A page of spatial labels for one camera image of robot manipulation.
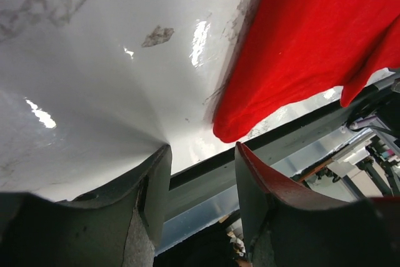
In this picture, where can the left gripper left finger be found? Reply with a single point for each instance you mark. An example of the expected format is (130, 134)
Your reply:
(120, 223)

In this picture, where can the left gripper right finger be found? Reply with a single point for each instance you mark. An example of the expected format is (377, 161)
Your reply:
(286, 224)

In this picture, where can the red t-shirt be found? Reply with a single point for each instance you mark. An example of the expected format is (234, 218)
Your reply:
(298, 48)

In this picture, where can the aluminium frame rail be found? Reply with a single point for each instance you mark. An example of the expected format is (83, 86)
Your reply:
(204, 193)

